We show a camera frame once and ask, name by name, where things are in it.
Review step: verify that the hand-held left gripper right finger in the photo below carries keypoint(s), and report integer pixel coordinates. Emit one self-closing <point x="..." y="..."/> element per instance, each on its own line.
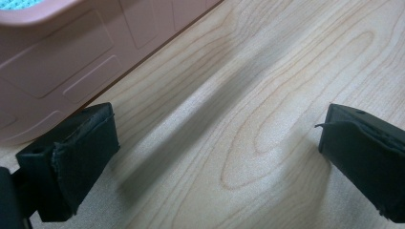
<point x="366" y="159"/>

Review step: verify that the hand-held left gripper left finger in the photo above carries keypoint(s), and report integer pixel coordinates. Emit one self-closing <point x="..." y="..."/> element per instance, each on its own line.
<point x="76" y="159"/>

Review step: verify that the light blue cloth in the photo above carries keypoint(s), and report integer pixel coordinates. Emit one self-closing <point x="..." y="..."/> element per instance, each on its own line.
<point x="17" y="3"/>

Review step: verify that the pink plastic basket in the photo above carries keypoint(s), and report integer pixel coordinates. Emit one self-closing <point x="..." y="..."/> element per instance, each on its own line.
<point x="57" y="60"/>

